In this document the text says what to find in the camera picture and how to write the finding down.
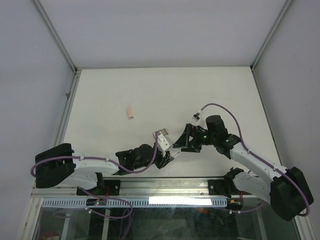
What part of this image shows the pink mini stapler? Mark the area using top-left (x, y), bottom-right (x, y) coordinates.
top-left (126, 106), bottom-right (134, 119)

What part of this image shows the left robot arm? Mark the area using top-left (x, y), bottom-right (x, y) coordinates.
top-left (30, 143), bottom-right (181, 195)

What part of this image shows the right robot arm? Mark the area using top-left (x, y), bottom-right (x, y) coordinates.
top-left (173, 115), bottom-right (314, 221)

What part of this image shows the white slotted cable duct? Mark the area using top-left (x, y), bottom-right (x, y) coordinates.
top-left (42, 196), bottom-right (227, 209)

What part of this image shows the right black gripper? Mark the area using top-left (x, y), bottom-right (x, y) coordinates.
top-left (172, 123), bottom-right (217, 153)

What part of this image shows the aluminium mounting rail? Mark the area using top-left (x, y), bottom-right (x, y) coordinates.
top-left (31, 176), bottom-right (266, 201)

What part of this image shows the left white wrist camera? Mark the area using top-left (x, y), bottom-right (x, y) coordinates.
top-left (156, 134), bottom-right (173, 155)

